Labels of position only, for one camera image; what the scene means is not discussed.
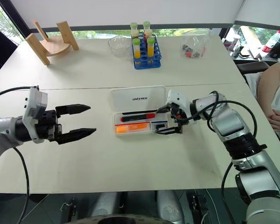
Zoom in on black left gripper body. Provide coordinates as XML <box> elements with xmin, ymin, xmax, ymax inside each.
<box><xmin>35</xmin><ymin>110</ymin><xmax>63</xmax><ymax>144</ymax></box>

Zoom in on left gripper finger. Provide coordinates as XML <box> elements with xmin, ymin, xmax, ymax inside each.
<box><xmin>55</xmin><ymin>103</ymin><xmax>91</xmax><ymax>118</ymax></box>
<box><xmin>56</xmin><ymin>127</ymin><xmax>97</xmax><ymax>146</ymax></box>

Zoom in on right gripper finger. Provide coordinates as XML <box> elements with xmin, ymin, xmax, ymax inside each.
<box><xmin>154</xmin><ymin>126</ymin><xmax>183</xmax><ymax>135</ymax></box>
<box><xmin>154</xmin><ymin>105</ymin><xmax>173</xmax><ymax>115</ymax></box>

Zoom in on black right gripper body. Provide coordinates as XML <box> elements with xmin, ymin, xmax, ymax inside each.
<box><xmin>170</xmin><ymin>103</ymin><xmax>190</xmax><ymax>135</ymax></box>

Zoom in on red marker with black cap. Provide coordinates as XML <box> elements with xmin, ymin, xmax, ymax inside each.
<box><xmin>120</xmin><ymin>112</ymin><xmax>158</xmax><ymax>123</ymax></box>

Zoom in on white translucent pencil case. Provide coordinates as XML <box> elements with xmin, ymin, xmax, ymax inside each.
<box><xmin>110</xmin><ymin>85</ymin><xmax>178</xmax><ymax>139</ymax></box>

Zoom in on thin black pen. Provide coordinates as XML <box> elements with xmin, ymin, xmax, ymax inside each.
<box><xmin>121</xmin><ymin>110</ymin><xmax>156</xmax><ymax>115</ymax></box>

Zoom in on orange rectangular box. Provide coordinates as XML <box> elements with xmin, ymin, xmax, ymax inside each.
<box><xmin>114</xmin><ymin>122</ymin><xmax>152</xmax><ymax>134</ymax></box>

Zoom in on blue test tube rack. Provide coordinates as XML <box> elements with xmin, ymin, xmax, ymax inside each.
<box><xmin>132</xmin><ymin>34</ymin><xmax>162</xmax><ymax>70</ymax></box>

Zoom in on green-capped tube yellow liquid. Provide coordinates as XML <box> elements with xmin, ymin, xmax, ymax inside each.
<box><xmin>146</xmin><ymin>37</ymin><xmax>155</xmax><ymax>65</ymax></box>
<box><xmin>132</xmin><ymin>38</ymin><xmax>141</xmax><ymax>59</ymax></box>

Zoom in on curved wooden stand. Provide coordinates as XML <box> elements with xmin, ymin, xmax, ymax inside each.
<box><xmin>25</xmin><ymin>19</ymin><xmax>80</xmax><ymax>66</ymax></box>

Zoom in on clear plastic bag of parts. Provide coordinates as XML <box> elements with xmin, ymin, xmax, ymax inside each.
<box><xmin>180</xmin><ymin>28</ymin><xmax>211</xmax><ymax>60</ymax></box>

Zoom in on grey rounded shape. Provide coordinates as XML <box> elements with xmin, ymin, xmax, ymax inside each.
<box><xmin>156</xmin><ymin>189</ymin><xmax>185</xmax><ymax>224</ymax></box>

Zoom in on clear glass bowl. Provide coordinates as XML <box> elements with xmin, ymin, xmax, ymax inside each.
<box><xmin>107</xmin><ymin>35</ymin><xmax>132</xmax><ymax>58</ymax></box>

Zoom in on beige-capped tube orange contents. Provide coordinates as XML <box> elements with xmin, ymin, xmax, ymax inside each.
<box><xmin>143</xmin><ymin>28</ymin><xmax>154</xmax><ymax>44</ymax></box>

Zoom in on black chair back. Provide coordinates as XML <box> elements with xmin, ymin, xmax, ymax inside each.
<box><xmin>236</xmin><ymin>60</ymin><xmax>271</xmax><ymax>76</ymax></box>

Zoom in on green-capped tube brown contents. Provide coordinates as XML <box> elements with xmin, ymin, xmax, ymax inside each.
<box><xmin>130</xmin><ymin>22</ymin><xmax>139</xmax><ymax>41</ymax></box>

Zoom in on white and red carton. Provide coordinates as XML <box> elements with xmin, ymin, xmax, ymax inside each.
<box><xmin>223</xmin><ymin>27</ymin><xmax>240</xmax><ymax>51</ymax></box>

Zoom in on bottle with red label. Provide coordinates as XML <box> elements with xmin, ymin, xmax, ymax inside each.
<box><xmin>262</xmin><ymin>29</ymin><xmax>280</xmax><ymax>53</ymax></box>

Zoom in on black tumbler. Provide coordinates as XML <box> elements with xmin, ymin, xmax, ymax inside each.
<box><xmin>268</xmin><ymin>35</ymin><xmax>280</xmax><ymax>59</ymax></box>

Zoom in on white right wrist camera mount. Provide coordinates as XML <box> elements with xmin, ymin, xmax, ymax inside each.
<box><xmin>165</xmin><ymin>89</ymin><xmax>192</xmax><ymax>119</ymax></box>

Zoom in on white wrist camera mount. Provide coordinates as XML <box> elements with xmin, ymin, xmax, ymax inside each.
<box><xmin>22</xmin><ymin>85</ymin><xmax>49</xmax><ymax>144</ymax></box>
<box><xmin>165</xmin><ymin>89</ymin><xmax>192</xmax><ymax>119</ymax></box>

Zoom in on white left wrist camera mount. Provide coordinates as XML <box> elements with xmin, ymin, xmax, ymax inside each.
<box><xmin>22</xmin><ymin>85</ymin><xmax>49</xmax><ymax>144</ymax></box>

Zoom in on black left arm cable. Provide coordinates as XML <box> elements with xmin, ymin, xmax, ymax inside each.
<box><xmin>0</xmin><ymin>85</ymin><xmax>40</xmax><ymax>224</ymax></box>

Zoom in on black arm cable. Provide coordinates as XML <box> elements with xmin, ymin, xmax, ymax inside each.
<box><xmin>0</xmin><ymin>85</ymin><xmax>40</xmax><ymax>224</ymax></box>
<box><xmin>176</xmin><ymin>90</ymin><xmax>258</xmax><ymax>224</ymax></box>

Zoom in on black metal bracket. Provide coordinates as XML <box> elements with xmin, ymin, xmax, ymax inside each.
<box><xmin>60</xmin><ymin>195</ymin><xmax>78</xmax><ymax>223</ymax></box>
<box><xmin>191</xmin><ymin>192</ymin><xmax>209</xmax><ymax>220</ymax></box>

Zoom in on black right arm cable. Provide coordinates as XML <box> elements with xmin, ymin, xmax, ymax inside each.
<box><xmin>176</xmin><ymin>90</ymin><xmax>258</xmax><ymax>224</ymax></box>

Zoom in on black window frame bar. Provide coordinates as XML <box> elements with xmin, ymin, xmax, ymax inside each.
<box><xmin>29</xmin><ymin>22</ymin><xmax>234</xmax><ymax>34</ymax></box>

